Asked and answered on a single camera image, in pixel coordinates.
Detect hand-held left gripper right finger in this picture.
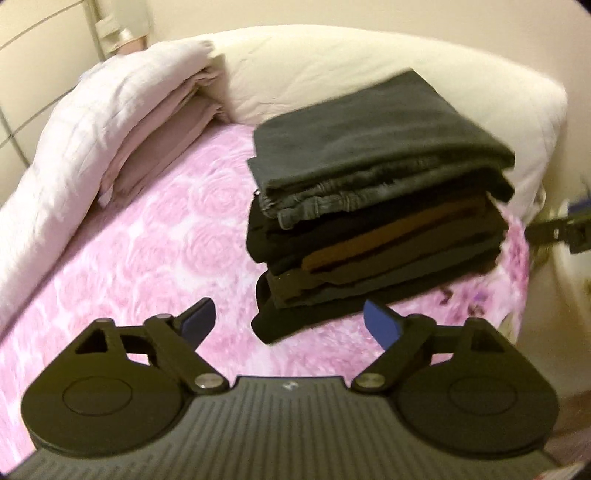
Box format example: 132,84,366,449
353,300,507,395

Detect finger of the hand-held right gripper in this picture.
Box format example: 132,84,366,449
526,202,591,254

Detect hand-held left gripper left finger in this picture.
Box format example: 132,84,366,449
74,298,232,396

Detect dark grey jeans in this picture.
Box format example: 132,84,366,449
247,68,515,232

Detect stack of folded dark clothes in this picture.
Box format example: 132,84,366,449
246,185,509,344

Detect pink rose print blanket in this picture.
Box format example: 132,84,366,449
0,122,532,462

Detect folded pale pink sheet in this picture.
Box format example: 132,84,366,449
97,65,232,208

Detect white quilted comforter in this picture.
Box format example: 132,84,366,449
0,39,215,319

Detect cream pillow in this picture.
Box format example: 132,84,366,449
212,25,568,222

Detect cream wardrobe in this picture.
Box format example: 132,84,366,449
0,0,105,204

